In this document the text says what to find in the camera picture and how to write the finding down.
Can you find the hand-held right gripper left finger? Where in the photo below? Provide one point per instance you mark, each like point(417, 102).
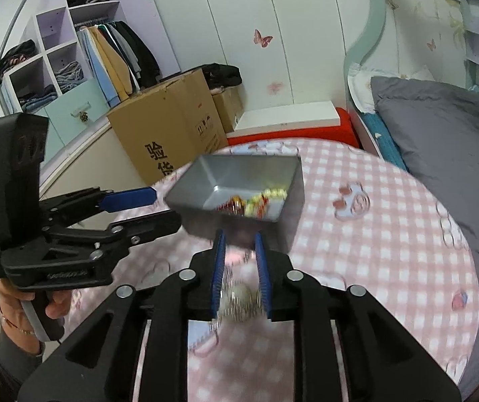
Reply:
point(218, 276)

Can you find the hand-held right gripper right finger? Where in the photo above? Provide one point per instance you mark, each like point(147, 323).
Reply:
point(262, 276)

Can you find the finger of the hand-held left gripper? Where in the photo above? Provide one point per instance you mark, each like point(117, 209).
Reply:
point(132, 199)
point(151, 226)

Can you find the grey metal tin box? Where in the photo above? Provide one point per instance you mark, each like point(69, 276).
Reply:
point(231, 176)

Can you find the person's left forearm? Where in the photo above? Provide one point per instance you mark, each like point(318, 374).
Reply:
point(13, 356)

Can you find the person's left hand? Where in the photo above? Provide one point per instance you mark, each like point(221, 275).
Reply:
point(57, 305)

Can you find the teal drawer cabinet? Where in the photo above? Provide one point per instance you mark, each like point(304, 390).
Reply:
point(61, 125)

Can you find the folded blue jeans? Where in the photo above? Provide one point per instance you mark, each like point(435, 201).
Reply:
point(36, 98)

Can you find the pine cone pendant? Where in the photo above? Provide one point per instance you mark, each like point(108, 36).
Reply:
point(83, 116)

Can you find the large cardboard box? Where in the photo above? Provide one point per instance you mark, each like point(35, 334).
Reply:
point(168, 113)

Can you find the round table, pink checked cloth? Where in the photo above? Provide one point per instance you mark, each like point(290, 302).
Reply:
point(369, 238)

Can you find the dark folded clothes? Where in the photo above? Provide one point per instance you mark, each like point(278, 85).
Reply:
point(15, 56)

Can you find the small cardboard box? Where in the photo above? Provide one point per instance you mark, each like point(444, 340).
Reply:
point(229, 109)

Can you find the row of hanging clothes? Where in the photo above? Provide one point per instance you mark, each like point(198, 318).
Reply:
point(114, 58)

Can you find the red stool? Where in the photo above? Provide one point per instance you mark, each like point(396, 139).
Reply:
point(298, 135)

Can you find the black bag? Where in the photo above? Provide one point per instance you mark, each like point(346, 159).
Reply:
point(222, 74)

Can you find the lilac cubby shelf unit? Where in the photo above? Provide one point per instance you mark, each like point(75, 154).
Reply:
point(55, 25)

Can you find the white board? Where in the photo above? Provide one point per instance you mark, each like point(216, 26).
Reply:
point(285, 115)

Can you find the faded pink butterfly sticker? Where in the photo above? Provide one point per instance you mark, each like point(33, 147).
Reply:
point(275, 88)

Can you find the lilac cabinet door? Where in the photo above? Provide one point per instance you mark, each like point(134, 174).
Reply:
point(147, 16)

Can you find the teal blanket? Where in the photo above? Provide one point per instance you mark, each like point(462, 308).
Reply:
point(384, 138)

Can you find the white wardrobe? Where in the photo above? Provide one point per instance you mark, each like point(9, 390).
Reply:
point(222, 29)

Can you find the white pillow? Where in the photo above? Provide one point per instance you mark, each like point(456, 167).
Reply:
point(359, 88)

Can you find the grey bed blanket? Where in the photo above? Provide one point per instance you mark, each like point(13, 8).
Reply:
point(440, 134)

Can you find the small brown butterfly sticker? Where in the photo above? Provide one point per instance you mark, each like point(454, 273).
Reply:
point(431, 45)
point(392, 2)

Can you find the flower print bed panel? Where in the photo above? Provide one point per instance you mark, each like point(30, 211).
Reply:
point(423, 21)

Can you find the teal bunk bed frame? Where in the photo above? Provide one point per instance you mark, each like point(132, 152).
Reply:
point(375, 16)

